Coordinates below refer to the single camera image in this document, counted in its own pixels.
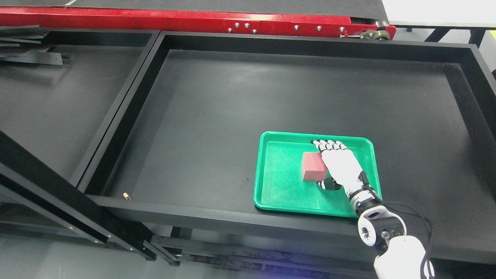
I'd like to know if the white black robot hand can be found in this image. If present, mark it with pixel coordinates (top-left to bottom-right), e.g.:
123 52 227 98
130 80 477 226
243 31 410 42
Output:
311 140 364 197

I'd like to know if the pink foam block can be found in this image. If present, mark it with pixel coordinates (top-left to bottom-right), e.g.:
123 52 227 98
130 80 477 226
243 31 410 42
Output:
301 152 329 181

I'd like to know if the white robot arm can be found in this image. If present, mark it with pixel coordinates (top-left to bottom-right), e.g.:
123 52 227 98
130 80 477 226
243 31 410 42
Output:
345 183 436 279

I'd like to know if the green plastic tray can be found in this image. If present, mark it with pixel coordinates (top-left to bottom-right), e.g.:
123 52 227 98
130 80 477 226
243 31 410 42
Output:
253 132 382 219

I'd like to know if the black metal shelf right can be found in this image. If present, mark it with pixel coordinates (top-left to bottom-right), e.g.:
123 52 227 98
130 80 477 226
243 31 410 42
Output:
78 32 495 279

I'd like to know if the black metal shelf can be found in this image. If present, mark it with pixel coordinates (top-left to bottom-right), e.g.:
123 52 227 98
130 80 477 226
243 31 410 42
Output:
78 32 495 279
1 29 179 266

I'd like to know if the black metal shelf left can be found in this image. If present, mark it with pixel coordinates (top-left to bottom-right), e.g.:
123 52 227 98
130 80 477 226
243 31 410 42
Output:
1 29 179 266

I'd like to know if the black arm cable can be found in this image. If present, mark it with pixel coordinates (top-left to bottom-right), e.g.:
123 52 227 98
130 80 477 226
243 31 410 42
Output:
358 171 436 279

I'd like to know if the red conveyor frame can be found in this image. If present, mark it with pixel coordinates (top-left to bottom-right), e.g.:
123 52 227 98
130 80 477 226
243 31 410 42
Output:
0 7 396 39

